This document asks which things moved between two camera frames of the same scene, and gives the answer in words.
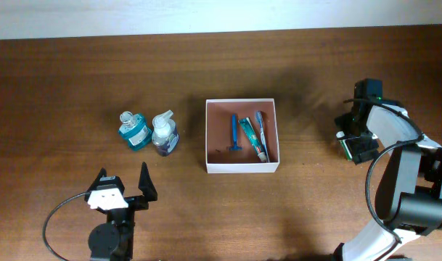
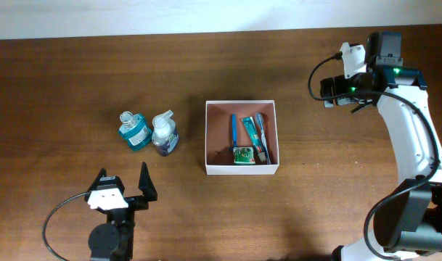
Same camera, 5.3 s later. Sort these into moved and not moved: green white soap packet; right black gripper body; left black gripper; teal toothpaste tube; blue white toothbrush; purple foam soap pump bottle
Moved: green white soap packet; right black gripper body
Not moved: teal toothpaste tube; blue white toothbrush; purple foam soap pump bottle; left black gripper
